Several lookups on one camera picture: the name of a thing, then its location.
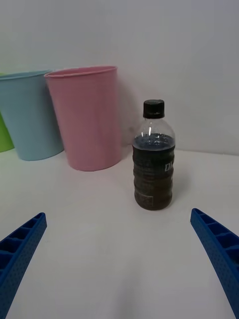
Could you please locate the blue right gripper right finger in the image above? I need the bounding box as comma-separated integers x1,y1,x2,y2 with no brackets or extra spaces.
190,208,239,319

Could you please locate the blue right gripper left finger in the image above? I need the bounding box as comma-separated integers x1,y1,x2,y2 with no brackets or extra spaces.
0,212,48,319

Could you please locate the dark drink plastic bottle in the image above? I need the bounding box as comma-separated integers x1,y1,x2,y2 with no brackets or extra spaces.
132,99,176,211

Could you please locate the yellow-green plastic bin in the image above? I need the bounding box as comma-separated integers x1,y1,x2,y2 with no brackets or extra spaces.
0,72,15,153

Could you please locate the pale blue plastic bin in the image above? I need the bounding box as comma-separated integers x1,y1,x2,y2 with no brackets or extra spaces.
0,70,65,161

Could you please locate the pink plastic bin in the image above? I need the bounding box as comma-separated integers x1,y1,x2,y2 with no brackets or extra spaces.
44,65,123,172

